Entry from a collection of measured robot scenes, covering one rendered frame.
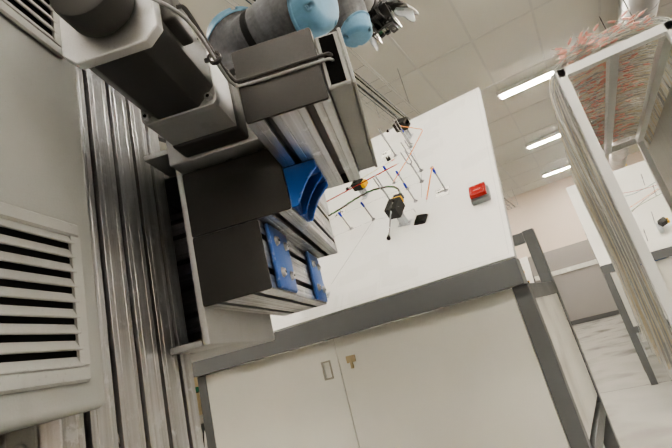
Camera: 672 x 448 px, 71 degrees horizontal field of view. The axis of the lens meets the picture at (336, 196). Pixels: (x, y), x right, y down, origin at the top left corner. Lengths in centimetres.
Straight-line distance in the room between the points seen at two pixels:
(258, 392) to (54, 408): 132
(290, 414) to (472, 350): 62
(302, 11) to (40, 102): 47
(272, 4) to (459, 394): 103
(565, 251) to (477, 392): 1125
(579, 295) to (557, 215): 191
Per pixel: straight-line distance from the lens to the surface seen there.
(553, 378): 131
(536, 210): 1268
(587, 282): 1249
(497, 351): 132
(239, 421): 176
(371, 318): 138
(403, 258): 144
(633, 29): 187
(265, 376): 166
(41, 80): 50
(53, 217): 44
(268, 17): 86
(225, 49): 91
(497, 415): 135
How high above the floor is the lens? 76
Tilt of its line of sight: 18 degrees up
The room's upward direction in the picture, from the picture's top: 15 degrees counter-clockwise
